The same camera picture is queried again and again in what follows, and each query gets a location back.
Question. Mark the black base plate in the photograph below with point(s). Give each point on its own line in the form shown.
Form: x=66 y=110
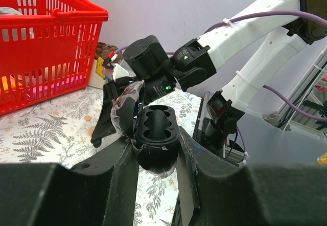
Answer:
x=204 y=134

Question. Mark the green orange drink bottle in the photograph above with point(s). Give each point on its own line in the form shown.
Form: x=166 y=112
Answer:
x=322 y=159

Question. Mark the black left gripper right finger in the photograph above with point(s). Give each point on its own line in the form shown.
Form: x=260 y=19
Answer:
x=275 y=195

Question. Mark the red plastic shopping basket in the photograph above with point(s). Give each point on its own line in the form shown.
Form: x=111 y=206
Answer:
x=47 y=50

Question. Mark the long black earbud charging case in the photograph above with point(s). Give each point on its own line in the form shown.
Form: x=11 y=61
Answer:
x=152 y=130

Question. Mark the pink object in background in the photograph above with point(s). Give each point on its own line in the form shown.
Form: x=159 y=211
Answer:
x=321 y=84

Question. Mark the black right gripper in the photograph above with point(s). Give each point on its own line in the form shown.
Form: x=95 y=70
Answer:
x=146 y=57

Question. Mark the floral patterned table mat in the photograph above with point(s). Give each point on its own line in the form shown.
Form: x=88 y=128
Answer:
x=60 y=130

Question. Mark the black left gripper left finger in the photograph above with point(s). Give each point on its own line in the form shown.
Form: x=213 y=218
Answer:
x=100 y=190

